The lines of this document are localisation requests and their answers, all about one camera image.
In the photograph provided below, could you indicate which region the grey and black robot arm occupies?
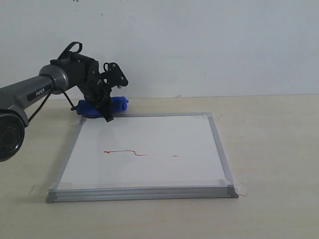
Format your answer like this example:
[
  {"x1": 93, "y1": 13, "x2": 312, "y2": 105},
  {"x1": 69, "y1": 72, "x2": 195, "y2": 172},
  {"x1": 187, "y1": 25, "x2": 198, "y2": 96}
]
[{"x1": 0, "y1": 53, "x2": 113, "y2": 162}]

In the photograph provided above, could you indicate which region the blue cloth eraser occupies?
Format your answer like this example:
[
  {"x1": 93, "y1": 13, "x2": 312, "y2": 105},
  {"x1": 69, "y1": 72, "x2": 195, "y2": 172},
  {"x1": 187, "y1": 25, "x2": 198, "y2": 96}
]
[{"x1": 71, "y1": 96, "x2": 129, "y2": 119}]

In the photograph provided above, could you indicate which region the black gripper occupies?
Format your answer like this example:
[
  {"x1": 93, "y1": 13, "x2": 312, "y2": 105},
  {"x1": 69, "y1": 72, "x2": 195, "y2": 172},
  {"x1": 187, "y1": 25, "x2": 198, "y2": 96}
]
[{"x1": 78, "y1": 71, "x2": 114, "y2": 122}]

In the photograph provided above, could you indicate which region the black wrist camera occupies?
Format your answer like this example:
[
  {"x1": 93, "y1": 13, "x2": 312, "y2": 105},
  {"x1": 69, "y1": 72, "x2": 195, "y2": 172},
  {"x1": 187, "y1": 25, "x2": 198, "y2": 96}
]
[{"x1": 99, "y1": 62, "x2": 129, "y2": 89}]

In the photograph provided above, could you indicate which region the white board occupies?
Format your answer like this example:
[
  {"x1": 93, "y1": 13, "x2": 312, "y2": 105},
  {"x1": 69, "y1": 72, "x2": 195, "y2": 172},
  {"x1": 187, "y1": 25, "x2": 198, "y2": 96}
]
[{"x1": 46, "y1": 113, "x2": 239, "y2": 203}]

